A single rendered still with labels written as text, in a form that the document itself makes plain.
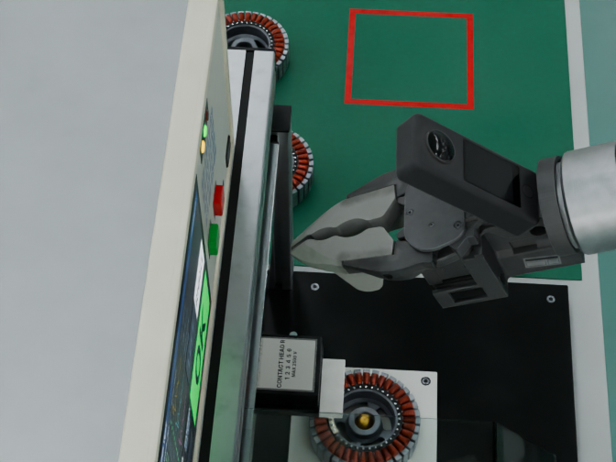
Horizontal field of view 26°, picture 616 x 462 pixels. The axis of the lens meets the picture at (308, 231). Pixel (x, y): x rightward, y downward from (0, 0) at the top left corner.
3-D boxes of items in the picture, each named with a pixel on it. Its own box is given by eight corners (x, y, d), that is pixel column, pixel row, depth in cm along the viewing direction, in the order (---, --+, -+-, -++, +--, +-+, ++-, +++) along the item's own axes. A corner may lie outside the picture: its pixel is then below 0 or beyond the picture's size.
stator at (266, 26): (198, 31, 172) (196, 11, 168) (285, 25, 172) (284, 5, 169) (203, 98, 165) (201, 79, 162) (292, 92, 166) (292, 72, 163)
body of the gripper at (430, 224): (434, 313, 101) (590, 285, 97) (390, 255, 95) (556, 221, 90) (434, 230, 105) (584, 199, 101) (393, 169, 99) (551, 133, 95)
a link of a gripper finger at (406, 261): (348, 291, 98) (462, 269, 95) (340, 280, 97) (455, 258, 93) (351, 238, 101) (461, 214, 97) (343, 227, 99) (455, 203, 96)
